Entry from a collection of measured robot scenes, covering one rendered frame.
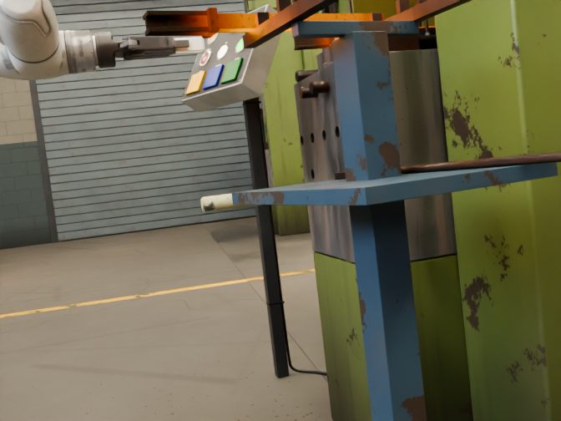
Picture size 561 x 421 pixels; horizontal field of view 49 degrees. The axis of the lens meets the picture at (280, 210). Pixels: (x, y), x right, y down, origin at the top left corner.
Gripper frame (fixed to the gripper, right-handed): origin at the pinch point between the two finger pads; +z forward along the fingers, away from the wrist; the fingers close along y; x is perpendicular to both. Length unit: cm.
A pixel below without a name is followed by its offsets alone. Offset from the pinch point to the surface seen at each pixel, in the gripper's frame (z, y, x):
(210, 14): -3.8, 49.2, -6.2
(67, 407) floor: -44, -71, -100
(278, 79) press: 159, -465, 59
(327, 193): 4, 70, -34
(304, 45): 27.2, 0.9, -1.8
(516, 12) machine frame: 50, 48, -8
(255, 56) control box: 25.8, -39.5, 4.0
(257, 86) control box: 25.1, -39.2, -4.9
